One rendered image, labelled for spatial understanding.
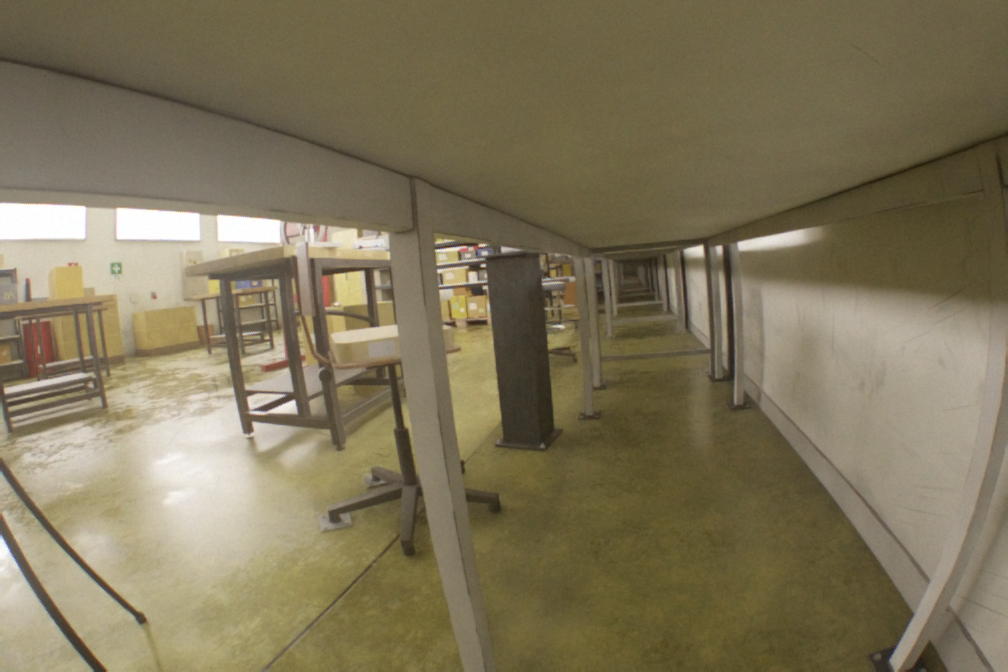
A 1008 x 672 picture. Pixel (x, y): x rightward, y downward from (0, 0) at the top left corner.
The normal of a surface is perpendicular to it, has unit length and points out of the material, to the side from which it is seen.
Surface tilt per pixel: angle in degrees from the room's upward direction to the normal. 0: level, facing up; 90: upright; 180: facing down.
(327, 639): 0
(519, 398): 90
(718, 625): 0
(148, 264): 90
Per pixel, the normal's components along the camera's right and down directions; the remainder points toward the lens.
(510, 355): -0.43, 0.08
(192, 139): 0.95, -0.08
